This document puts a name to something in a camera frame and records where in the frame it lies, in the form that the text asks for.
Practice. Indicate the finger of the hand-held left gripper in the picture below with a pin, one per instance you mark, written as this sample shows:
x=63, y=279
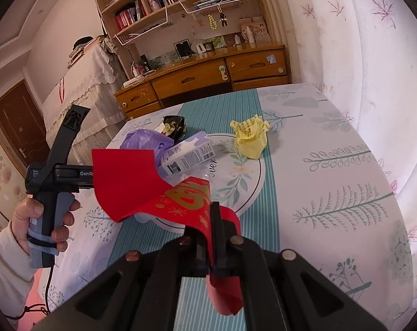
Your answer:
x=72, y=124

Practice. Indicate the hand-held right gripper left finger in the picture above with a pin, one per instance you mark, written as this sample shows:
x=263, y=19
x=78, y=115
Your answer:
x=194, y=258

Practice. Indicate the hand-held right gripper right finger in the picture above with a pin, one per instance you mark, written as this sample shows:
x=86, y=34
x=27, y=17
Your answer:
x=218, y=248

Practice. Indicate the red paper with gold print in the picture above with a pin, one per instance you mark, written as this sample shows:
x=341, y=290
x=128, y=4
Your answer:
x=125, y=179

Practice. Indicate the person's left forearm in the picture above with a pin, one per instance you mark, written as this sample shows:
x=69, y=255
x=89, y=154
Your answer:
x=4, y=265

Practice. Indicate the person's left hand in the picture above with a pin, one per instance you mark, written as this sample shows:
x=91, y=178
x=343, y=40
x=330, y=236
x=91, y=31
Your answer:
x=25, y=213

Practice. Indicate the red ribbon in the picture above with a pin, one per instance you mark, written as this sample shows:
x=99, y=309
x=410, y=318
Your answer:
x=61, y=91

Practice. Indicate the lace covered furniture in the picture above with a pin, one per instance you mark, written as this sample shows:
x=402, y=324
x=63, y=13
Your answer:
x=87, y=82

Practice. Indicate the brown wooden door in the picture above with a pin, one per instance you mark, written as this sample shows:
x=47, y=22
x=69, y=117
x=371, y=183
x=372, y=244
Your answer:
x=18, y=127

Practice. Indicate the pile of books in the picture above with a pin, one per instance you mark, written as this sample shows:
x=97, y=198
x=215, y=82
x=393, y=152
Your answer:
x=80, y=53

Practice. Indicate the purple plastic bag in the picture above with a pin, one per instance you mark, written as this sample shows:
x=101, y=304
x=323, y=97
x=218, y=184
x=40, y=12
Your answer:
x=142, y=141

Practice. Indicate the white power strip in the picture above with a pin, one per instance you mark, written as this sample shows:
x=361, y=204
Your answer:
x=136, y=82

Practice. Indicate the clear plastic container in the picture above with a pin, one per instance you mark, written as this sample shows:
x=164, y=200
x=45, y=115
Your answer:
x=194, y=174

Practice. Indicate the black hat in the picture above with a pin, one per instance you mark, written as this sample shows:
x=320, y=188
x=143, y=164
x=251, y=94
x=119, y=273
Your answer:
x=83, y=41

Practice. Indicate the white charging stand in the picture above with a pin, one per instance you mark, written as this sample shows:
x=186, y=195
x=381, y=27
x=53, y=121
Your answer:
x=137, y=69

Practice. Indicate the white and purple carton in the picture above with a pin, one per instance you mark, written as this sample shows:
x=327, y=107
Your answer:
x=191, y=155

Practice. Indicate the black crumpled wrapper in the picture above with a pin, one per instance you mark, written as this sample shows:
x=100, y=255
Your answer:
x=174, y=126

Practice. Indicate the green landscape picture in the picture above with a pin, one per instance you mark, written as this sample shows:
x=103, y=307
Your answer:
x=163, y=60

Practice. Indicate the yellow crumpled paper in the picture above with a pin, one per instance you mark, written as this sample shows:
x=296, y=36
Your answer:
x=251, y=141

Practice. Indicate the row of red books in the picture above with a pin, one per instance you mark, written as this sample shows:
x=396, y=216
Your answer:
x=127, y=17

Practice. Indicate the wide wooden desk drawer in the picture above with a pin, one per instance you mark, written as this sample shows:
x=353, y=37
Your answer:
x=187, y=79

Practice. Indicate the pink and white bottle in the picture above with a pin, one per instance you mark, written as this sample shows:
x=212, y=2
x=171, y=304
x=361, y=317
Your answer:
x=152, y=0

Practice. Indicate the wooden desk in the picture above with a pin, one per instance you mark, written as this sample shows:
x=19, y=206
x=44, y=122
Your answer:
x=208, y=55

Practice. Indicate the white and green brush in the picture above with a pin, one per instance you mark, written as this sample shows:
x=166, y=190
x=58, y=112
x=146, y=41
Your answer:
x=223, y=73

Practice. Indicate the yellow bead ornament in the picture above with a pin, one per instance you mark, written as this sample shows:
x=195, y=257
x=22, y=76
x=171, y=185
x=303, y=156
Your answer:
x=213, y=22

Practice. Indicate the dark doll ornament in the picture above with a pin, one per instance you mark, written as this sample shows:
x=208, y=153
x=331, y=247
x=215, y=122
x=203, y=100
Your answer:
x=223, y=19

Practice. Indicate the stack of flat books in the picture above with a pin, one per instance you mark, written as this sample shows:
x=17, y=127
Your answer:
x=215, y=0

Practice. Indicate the blue sticky note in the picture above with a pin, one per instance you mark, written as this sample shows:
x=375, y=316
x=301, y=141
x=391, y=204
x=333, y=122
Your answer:
x=270, y=58

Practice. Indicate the decorated kraft box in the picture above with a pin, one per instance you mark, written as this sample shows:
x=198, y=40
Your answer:
x=262, y=31

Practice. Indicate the wooden bookshelf hutch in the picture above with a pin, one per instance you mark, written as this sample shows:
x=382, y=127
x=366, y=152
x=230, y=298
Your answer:
x=268, y=7

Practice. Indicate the leaf print curtain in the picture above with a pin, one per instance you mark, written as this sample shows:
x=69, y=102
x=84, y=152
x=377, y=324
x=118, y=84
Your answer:
x=367, y=58

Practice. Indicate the black photo frame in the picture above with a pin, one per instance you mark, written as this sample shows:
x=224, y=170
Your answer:
x=182, y=49

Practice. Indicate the small dark picture frame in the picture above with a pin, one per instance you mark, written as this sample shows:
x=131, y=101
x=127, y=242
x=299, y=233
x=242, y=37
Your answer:
x=208, y=47

